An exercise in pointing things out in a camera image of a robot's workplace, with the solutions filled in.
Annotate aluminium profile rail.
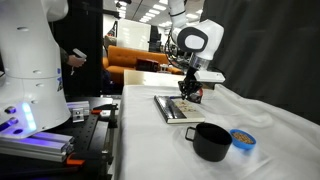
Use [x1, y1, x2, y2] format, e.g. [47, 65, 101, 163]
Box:
[0, 131, 75, 163]
[66, 100, 91, 116]

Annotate white handheld controller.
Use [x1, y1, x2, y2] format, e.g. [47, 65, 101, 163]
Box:
[70, 48, 88, 76]

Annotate white table cloth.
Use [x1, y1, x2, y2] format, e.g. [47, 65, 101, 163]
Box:
[114, 83, 320, 180]

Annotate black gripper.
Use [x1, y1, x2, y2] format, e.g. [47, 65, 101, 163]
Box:
[178, 68, 203, 102]

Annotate black cup with handle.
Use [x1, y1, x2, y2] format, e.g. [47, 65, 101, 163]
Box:
[185, 122, 233, 163]

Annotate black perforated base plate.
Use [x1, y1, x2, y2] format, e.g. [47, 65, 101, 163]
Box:
[0, 96, 121, 180]

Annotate orange sofa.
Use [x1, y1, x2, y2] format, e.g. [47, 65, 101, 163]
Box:
[102, 45, 185, 85]

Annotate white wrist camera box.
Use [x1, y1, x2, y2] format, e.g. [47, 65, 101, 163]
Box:
[194, 70, 226, 84]

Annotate small aluminium block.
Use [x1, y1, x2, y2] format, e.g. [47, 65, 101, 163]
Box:
[71, 107, 86, 124]

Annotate operator hand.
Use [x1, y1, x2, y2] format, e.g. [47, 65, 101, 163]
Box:
[67, 54, 86, 68]

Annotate black clamp orange grip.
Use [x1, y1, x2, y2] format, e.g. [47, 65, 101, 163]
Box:
[91, 103, 119, 129]
[64, 151, 114, 168]

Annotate white partition panel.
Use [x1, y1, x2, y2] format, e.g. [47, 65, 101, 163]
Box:
[116, 18, 152, 52]

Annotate operator forearm dark sleeve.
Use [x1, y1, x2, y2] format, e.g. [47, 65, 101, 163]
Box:
[59, 46, 70, 65]

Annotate black dispenser with red tape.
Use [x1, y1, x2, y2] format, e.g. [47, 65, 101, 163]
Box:
[193, 87, 205, 105]

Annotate blue bowl of grains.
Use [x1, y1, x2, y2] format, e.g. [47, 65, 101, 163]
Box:
[229, 128, 257, 151]

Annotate dark brown box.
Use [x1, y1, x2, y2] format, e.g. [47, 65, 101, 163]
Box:
[135, 57, 160, 73]

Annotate brown wooden table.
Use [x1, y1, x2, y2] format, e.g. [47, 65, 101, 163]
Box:
[123, 69, 214, 90]

